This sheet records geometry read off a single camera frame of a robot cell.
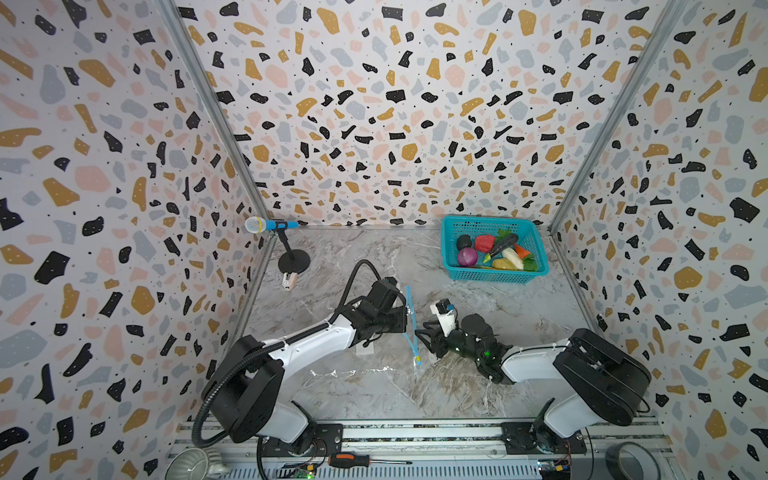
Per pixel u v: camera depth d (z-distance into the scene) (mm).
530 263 1032
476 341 674
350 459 700
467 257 1065
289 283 1028
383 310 674
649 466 686
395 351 900
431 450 731
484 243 1121
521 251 1088
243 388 423
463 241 1130
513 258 1088
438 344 763
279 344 466
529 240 1123
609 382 450
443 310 751
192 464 697
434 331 766
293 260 1097
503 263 1044
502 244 1092
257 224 876
